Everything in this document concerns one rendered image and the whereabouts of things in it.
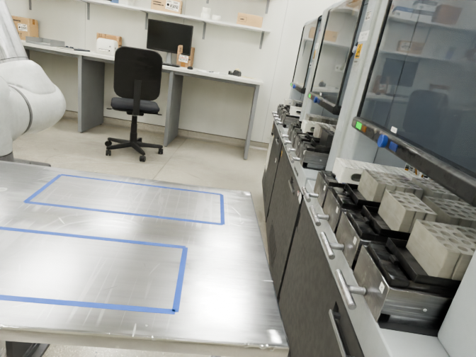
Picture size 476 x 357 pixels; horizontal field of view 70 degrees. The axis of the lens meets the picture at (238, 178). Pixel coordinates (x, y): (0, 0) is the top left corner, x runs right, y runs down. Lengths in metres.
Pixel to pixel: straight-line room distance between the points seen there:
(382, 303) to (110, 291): 0.41
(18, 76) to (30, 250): 0.76
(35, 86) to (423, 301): 1.13
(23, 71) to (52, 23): 3.90
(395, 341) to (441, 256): 0.15
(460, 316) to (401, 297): 0.08
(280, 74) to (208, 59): 0.92
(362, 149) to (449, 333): 0.65
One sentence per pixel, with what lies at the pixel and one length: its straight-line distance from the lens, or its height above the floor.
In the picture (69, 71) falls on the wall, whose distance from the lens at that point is 5.05.
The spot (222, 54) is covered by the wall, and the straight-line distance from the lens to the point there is 4.49.
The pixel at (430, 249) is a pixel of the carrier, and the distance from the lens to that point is 0.66.
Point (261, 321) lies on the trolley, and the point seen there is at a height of 0.82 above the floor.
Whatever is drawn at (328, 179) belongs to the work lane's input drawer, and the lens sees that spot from 1.02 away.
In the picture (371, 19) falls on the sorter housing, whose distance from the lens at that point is 1.28.
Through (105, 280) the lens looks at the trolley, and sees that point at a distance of 0.47.
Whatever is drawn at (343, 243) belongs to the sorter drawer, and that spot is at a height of 0.76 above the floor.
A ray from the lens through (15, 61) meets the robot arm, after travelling 1.25.
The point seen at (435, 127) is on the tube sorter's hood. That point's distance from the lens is 0.71.
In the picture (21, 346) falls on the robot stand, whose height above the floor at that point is 0.09.
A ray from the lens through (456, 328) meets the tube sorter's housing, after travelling 0.63.
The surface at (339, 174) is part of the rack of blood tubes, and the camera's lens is 1.03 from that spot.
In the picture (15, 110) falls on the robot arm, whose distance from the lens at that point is 1.13.
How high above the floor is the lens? 1.11
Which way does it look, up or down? 19 degrees down
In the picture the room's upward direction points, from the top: 10 degrees clockwise
